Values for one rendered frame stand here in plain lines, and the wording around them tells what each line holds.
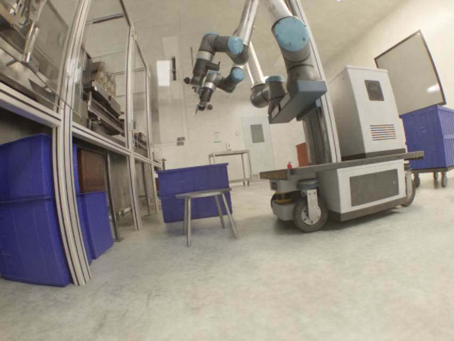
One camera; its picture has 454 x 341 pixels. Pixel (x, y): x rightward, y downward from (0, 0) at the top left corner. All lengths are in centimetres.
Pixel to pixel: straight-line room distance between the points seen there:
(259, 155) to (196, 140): 204
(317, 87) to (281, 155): 620
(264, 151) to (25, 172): 665
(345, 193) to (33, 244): 128
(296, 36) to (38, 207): 118
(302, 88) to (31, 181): 115
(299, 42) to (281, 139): 641
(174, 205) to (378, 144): 151
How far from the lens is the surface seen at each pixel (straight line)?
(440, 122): 206
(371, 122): 128
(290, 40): 99
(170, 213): 180
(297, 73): 111
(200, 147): 667
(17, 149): 91
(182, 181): 178
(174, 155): 666
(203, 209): 179
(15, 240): 96
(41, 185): 81
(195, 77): 113
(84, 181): 109
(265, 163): 698
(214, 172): 179
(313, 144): 146
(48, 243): 83
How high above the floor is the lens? 32
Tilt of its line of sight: 1 degrees up
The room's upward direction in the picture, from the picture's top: 7 degrees counter-clockwise
